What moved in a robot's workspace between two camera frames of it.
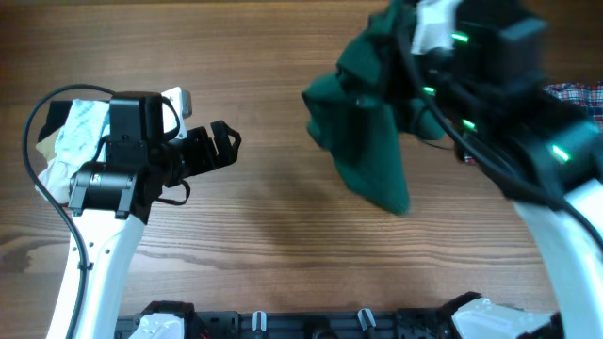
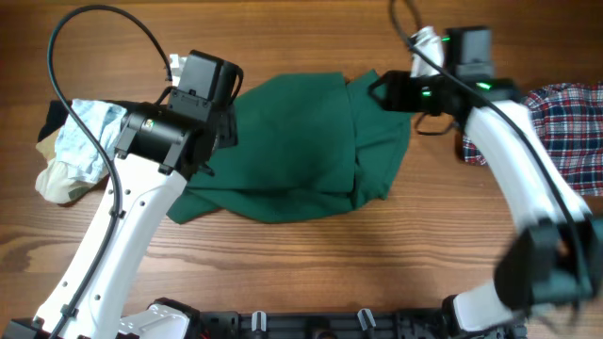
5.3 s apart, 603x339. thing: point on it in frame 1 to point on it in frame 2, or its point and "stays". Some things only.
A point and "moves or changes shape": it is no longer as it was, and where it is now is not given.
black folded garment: [58, 112] stays
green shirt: [358, 112] moves or changes shape
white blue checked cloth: [79, 139] stays
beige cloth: [55, 179] stays
